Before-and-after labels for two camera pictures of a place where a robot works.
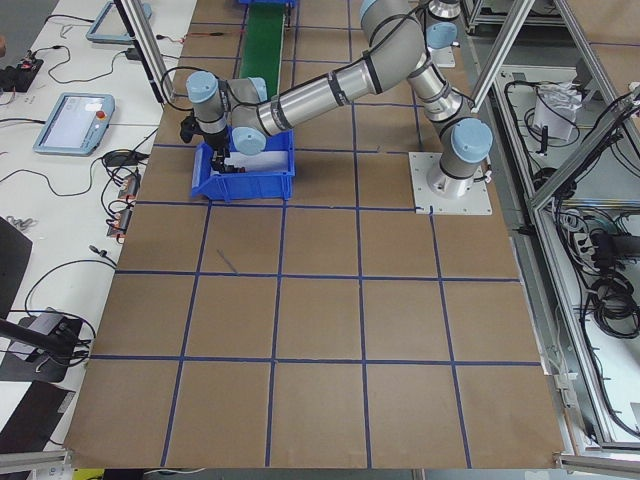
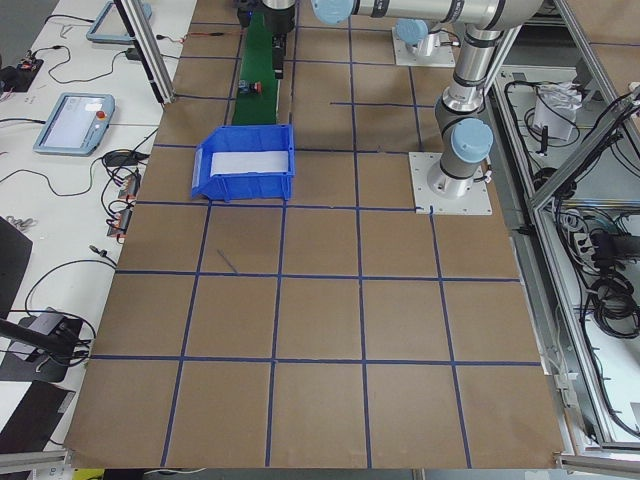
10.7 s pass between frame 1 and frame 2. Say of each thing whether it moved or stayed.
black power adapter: stayed
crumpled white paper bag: stayed
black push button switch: moved
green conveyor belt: stayed
